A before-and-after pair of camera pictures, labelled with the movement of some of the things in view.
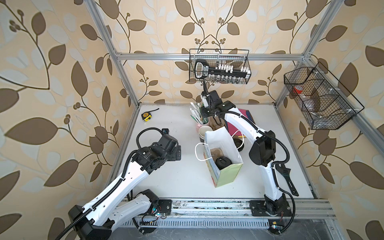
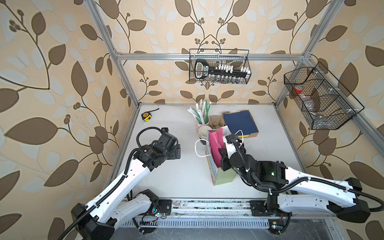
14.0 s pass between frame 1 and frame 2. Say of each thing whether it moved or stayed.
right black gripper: moved
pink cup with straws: stayed
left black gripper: stayed
